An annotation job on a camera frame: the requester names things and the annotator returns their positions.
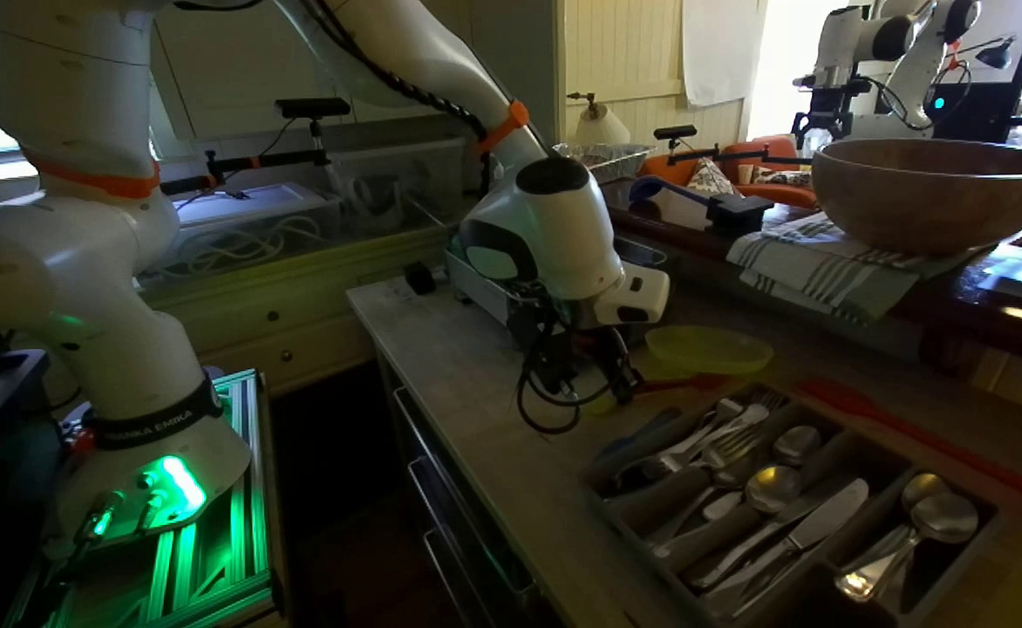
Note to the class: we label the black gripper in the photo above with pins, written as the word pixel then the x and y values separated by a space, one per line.
pixel 571 365

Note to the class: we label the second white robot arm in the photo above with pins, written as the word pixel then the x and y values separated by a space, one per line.
pixel 875 66

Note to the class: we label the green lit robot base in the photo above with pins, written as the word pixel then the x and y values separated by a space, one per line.
pixel 157 525

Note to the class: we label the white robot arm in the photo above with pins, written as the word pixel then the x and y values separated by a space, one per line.
pixel 73 92

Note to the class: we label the yellow plastic plate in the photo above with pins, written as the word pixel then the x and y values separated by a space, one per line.
pixel 704 351

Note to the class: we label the silver fork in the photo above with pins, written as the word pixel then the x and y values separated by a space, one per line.
pixel 728 433

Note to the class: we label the striped dish towel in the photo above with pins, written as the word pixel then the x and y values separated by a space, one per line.
pixel 816 268

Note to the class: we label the silver spoon in middle slot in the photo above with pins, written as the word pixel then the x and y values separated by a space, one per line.
pixel 766 486

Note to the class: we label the grey cutlery tray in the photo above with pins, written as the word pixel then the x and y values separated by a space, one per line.
pixel 795 590

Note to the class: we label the wooden bowl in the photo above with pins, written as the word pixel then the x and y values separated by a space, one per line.
pixel 922 198

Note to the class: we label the large silver spoon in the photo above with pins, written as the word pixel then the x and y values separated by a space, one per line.
pixel 933 512

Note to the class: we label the white handled table knife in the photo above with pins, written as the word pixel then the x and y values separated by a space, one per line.
pixel 795 528

